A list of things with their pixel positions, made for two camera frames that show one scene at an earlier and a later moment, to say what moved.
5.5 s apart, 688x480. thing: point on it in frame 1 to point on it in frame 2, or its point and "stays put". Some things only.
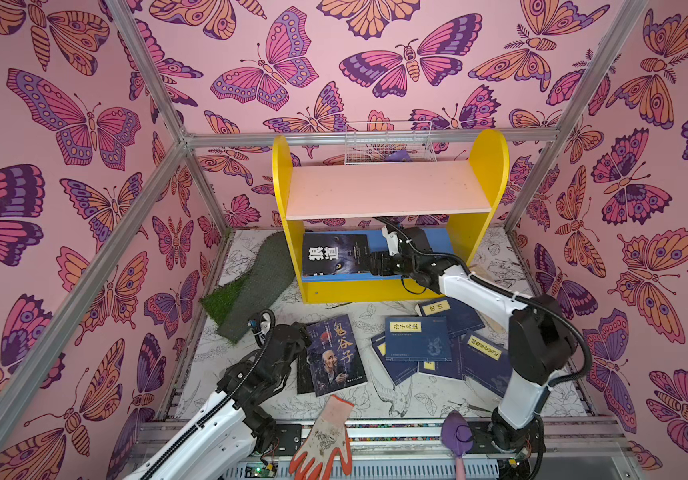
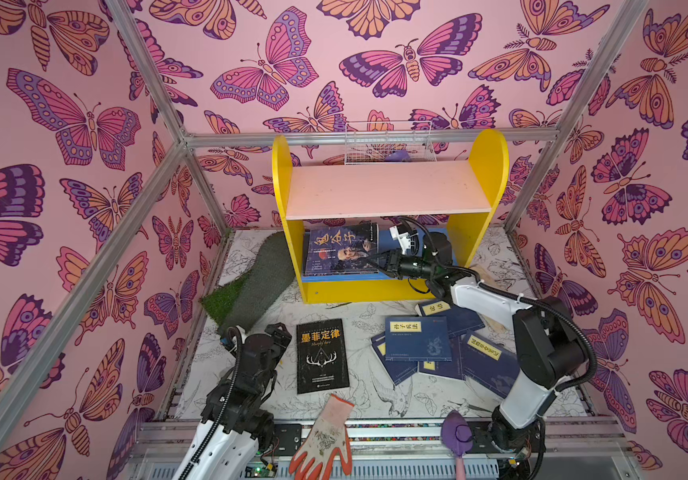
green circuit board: x=260 y=470 stays put
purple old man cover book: x=335 y=358 to x=336 y=250
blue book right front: x=486 y=363 stays put
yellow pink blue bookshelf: x=382 y=231 stays put
